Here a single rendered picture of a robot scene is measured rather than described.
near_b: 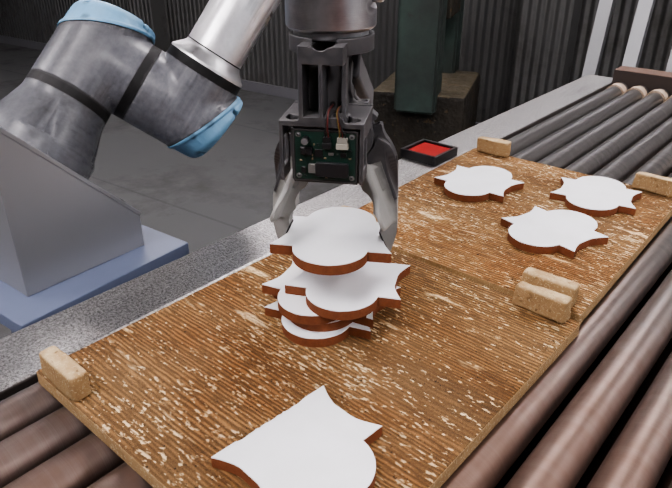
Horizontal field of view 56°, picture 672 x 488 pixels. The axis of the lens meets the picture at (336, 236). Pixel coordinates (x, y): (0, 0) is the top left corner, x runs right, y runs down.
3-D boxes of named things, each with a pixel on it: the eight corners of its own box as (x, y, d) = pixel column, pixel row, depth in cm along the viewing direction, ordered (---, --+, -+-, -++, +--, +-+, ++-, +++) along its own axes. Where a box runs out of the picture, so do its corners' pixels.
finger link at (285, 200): (241, 249, 60) (278, 168, 55) (259, 222, 65) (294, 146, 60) (271, 264, 60) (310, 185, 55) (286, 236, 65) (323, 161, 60)
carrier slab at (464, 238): (328, 233, 87) (328, 223, 87) (473, 155, 116) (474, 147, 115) (578, 327, 67) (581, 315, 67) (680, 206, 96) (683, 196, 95)
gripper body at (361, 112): (277, 187, 54) (270, 41, 49) (299, 153, 62) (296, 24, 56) (366, 193, 53) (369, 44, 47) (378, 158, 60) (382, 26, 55)
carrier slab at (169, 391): (38, 384, 59) (34, 370, 59) (329, 235, 87) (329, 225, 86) (310, 633, 39) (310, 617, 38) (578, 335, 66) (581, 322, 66)
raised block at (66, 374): (41, 376, 58) (35, 351, 57) (61, 366, 59) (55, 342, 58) (74, 405, 55) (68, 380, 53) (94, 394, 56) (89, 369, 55)
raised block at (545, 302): (510, 305, 68) (513, 283, 67) (518, 298, 70) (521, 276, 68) (563, 326, 65) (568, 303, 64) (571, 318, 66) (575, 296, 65)
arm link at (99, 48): (31, 80, 92) (78, 3, 94) (117, 129, 96) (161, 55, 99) (26, 58, 81) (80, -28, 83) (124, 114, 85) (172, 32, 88)
